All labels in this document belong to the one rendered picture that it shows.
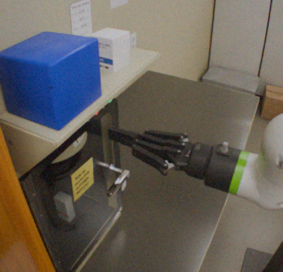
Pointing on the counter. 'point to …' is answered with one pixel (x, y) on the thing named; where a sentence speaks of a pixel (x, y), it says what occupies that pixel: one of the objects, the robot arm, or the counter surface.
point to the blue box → (51, 77)
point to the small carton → (113, 48)
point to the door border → (42, 223)
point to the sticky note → (83, 178)
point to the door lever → (117, 180)
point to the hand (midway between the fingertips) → (123, 136)
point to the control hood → (29, 156)
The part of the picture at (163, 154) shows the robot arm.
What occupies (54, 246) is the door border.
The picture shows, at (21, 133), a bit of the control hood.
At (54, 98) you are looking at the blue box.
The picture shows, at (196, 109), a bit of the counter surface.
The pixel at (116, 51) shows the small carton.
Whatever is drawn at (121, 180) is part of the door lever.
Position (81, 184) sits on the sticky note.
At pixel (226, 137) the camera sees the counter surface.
